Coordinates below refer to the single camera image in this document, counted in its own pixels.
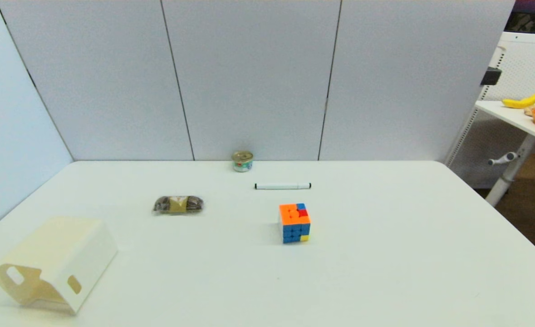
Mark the white marker pen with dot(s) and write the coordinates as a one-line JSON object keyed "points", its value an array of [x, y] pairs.
{"points": [[281, 185]]}

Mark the white cardboard box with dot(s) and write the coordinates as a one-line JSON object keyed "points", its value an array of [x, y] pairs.
{"points": [[63, 254]]}

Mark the small tin can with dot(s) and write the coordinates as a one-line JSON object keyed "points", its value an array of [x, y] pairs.
{"points": [[242, 161]]}

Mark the black clamp box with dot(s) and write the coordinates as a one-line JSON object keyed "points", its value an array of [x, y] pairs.
{"points": [[491, 76]]}

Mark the white side table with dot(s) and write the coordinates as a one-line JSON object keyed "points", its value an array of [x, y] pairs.
{"points": [[512, 117]]}

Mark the dark snack packet gold band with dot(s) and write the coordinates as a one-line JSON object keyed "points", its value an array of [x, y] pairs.
{"points": [[178, 205]]}

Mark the yellow banana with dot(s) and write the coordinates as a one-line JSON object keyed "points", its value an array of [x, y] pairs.
{"points": [[519, 103]]}

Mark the multicoloured rubiks cube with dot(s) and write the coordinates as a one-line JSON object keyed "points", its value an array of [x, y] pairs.
{"points": [[294, 222]]}

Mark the white pegboard panel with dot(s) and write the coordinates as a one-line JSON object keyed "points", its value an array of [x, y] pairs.
{"points": [[526, 63]]}

